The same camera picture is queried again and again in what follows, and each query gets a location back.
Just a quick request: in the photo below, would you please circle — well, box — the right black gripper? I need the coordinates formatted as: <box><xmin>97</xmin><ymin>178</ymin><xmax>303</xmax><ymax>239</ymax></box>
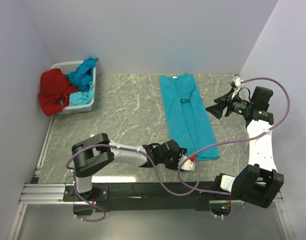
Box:
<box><xmin>205</xmin><ymin>88</ymin><xmax>253</xmax><ymax>120</ymax></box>

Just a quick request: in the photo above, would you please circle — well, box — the teal t shirt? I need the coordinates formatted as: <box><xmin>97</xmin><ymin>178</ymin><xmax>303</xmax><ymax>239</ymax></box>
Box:
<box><xmin>159</xmin><ymin>74</ymin><xmax>216</xmax><ymax>155</ymax></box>
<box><xmin>66</xmin><ymin>57</ymin><xmax>98</xmax><ymax>107</ymax></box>

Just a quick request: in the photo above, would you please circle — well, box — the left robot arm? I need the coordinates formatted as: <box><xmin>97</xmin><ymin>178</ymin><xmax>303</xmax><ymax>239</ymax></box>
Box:
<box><xmin>65</xmin><ymin>133</ymin><xmax>187</xmax><ymax>201</ymax></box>

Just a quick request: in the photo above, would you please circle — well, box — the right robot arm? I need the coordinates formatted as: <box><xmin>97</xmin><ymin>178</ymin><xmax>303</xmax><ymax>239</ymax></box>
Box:
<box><xmin>206</xmin><ymin>86</ymin><xmax>284</xmax><ymax>208</ymax></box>

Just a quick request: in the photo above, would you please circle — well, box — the black mounting beam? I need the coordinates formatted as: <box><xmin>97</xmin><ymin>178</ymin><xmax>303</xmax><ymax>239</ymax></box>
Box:
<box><xmin>62</xmin><ymin>182</ymin><xmax>241</xmax><ymax>216</ymax></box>

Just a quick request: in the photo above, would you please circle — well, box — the red t shirt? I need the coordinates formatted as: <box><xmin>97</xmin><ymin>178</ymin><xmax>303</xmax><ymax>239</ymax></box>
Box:
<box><xmin>39</xmin><ymin>68</ymin><xmax>78</xmax><ymax>117</ymax></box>

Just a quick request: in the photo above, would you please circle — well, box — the white laundry basket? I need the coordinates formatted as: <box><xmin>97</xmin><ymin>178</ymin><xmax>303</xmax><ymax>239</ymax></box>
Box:
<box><xmin>51</xmin><ymin>60</ymin><xmax>96</xmax><ymax>115</ymax></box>

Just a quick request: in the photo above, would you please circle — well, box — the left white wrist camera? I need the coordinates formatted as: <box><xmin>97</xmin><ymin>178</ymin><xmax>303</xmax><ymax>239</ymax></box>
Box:
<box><xmin>178</xmin><ymin>155</ymin><xmax>196</xmax><ymax>171</ymax></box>

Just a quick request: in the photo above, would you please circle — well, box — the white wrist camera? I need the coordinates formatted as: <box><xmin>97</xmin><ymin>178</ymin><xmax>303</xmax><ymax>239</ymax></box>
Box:
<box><xmin>230</xmin><ymin>75</ymin><xmax>244</xmax><ymax>99</ymax></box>
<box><xmin>178</xmin><ymin>155</ymin><xmax>196</xmax><ymax>171</ymax></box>

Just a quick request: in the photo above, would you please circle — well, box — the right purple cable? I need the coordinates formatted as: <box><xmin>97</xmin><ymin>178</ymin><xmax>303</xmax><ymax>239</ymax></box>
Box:
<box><xmin>177</xmin><ymin>76</ymin><xmax>291</xmax><ymax>219</ymax></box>

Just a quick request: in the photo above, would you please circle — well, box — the purple cable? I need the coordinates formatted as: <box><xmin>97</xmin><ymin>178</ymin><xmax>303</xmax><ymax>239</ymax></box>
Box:
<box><xmin>177</xmin><ymin>76</ymin><xmax>291</xmax><ymax>219</ymax></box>
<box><xmin>66</xmin><ymin>142</ymin><xmax>201</xmax><ymax>223</ymax></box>

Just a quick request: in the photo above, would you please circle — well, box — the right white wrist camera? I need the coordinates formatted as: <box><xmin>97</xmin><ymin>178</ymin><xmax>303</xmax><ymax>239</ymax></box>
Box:
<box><xmin>230</xmin><ymin>75</ymin><xmax>244</xmax><ymax>99</ymax></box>

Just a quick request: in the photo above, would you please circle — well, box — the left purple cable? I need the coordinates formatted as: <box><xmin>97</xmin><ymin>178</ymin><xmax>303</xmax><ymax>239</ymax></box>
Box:
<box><xmin>66</xmin><ymin>142</ymin><xmax>201</xmax><ymax>223</ymax></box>

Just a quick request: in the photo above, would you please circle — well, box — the aluminium rail frame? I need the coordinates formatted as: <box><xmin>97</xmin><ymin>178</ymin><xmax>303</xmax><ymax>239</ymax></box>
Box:
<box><xmin>7</xmin><ymin>118</ymin><xmax>295</xmax><ymax>240</ymax></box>

